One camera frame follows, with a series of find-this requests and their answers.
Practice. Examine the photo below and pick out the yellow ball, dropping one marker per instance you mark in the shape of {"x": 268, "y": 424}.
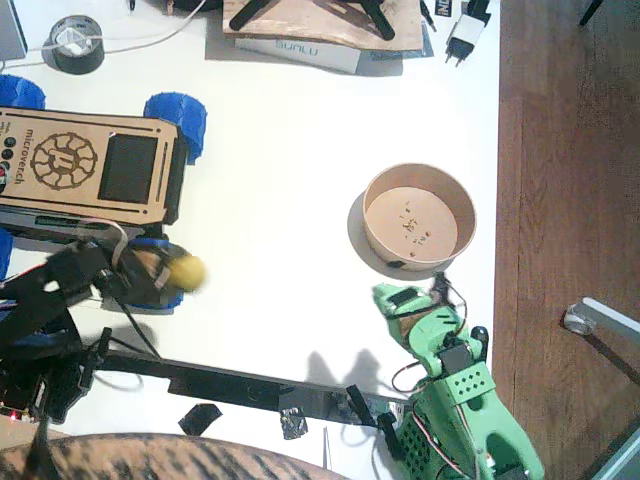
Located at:
{"x": 189, "y": 272}

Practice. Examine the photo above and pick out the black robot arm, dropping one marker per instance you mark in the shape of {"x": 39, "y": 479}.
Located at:
{"x": 45, "y": 310}

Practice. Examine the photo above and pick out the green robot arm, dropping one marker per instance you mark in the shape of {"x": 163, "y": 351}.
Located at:
{"x": 465, "y": 385}

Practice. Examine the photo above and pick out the brown paper bowl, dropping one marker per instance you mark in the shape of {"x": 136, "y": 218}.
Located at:
{"x": 410, "y": 225}

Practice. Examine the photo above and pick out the black table clamp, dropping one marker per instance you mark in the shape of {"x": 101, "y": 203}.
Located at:
{"x": 390, "y": 435}
{"x": 97, "y": 357}

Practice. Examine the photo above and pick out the wooden rover body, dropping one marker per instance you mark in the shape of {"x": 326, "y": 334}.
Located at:
{"x": 75, "y": 200}

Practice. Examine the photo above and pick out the flat black tape piece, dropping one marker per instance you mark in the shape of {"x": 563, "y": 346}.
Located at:
{"x": 200, "y": 419}

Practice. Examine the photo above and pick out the crumpled black tape piece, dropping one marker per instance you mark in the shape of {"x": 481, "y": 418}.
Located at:
{"x": 292, "y": 425}

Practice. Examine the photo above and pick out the striped round stool seat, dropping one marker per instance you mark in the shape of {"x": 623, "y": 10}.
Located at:
{"x": 150, "y": 460}

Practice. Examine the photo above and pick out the grey office chair leg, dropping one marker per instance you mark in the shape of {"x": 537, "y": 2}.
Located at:
{"x": 610, "y": 320}

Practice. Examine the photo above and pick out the white SUNLU box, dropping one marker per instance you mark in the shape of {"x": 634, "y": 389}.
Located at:
{"x": 300, "y": 52}

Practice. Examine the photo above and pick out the dark blue flat book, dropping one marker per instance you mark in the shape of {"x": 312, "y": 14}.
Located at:
{"x": 395, "y": 54}

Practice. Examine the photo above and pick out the black tripod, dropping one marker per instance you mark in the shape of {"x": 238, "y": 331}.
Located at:
{"x": 247, "y": 16}

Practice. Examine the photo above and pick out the wooden board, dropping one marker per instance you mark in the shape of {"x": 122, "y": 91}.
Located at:
{"x": 310, "y": 25}

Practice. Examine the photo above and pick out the black white power adapter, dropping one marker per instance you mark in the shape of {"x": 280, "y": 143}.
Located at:
{"x": 465, "y": 32}

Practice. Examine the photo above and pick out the grey laptop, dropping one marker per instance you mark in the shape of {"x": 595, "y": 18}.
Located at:
{"x": 10, "y": 30}

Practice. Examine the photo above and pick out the black printed sticker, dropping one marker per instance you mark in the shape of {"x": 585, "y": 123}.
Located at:
{"x": 443, "y": 7}

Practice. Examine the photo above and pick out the black slanted furniture leg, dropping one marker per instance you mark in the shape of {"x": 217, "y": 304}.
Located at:
{"x": 591, "y": 11}

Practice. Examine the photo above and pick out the black duct tape roll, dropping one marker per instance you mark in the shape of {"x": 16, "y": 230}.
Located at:
{"x": 75, "y": 64}

